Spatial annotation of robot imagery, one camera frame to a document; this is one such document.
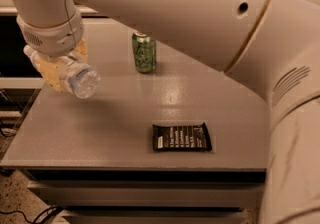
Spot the clear blue plastic bottle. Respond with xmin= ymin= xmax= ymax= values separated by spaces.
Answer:
xmin=24 ymin=45 xmax=100 ymax=99

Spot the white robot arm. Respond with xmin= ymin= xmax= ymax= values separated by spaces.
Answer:
xmin=14 ymin=0 xmax=320 ymax=224

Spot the green soda can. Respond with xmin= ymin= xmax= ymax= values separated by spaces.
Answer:
xmin=132 ymin=31 xmax=157 ymax=73

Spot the black floor cable left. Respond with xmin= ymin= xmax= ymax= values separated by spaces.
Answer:
xmin=0 ymin=205 xmax=64 ymax=224

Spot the grey drawer cabinet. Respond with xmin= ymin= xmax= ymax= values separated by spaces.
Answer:
xmin=2 ymin=19 xmax=269 ymax=224

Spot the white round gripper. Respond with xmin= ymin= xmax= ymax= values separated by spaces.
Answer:
xmin=17 ymin=8 xmax=88 ymax=93

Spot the black snack bar wrapper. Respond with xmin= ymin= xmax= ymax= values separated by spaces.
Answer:
xmin=152 ymin=123 xmax=212 ymax=152

